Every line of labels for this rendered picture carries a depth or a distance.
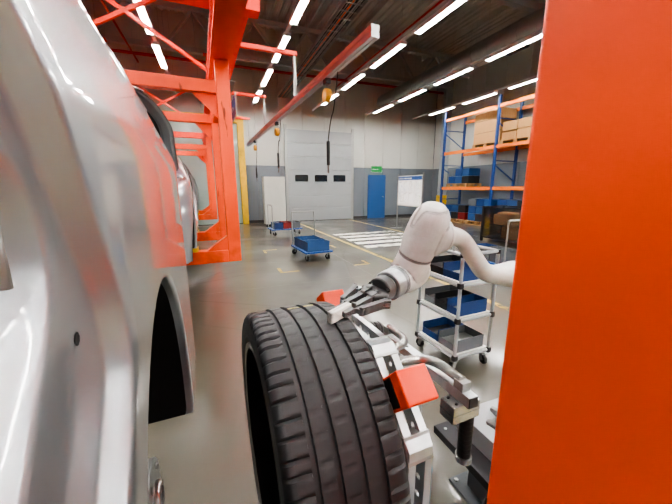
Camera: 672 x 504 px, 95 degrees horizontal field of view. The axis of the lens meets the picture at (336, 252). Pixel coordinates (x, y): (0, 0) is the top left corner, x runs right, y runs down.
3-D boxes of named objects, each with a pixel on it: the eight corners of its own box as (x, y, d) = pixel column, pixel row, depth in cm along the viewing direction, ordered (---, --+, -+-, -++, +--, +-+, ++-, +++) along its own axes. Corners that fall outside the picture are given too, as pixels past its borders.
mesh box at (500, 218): (479, 240, 880) (482, 205, 860) (500, 238, 913) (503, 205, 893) (519, 248, 766) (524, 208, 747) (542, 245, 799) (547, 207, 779)
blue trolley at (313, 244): (290, 253, 712) (289, 211, 692) (315, 251, 738) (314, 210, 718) (305, 263, 623) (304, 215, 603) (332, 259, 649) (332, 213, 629)
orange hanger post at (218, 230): (190, 240, 580) (176, 99, 530) (228, 238, 606) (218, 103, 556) (190, 241, 565) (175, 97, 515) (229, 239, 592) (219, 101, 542)
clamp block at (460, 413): (438, 413, 82) (439, 395, 80) (464, 404, 85) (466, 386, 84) (452, 426, 77) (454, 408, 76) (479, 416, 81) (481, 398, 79)
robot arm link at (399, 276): (382, 288, 97) (371, 294, 93) (386, 262, 94) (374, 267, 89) (407, 300, 92) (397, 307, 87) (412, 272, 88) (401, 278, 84)
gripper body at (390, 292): (397, 303, 87) (378, 316, 81) (372, 292, 93) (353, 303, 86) (401, 280, 85) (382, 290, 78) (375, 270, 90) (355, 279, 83)
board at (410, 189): (390, 228, 1141) (392, 174, 1101) (401, 227, 1159) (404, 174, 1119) (414, 233, 1004) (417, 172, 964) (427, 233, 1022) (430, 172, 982)
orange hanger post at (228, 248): (186, 262, 406) (165, 56, 356) (240, 258, 433) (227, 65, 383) (186, 265, 392) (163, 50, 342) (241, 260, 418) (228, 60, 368)
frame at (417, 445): (317, 429, 118) (315, 294, 107) (333, 424, 121) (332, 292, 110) (401, 600, 69) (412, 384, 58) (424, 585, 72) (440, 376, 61)
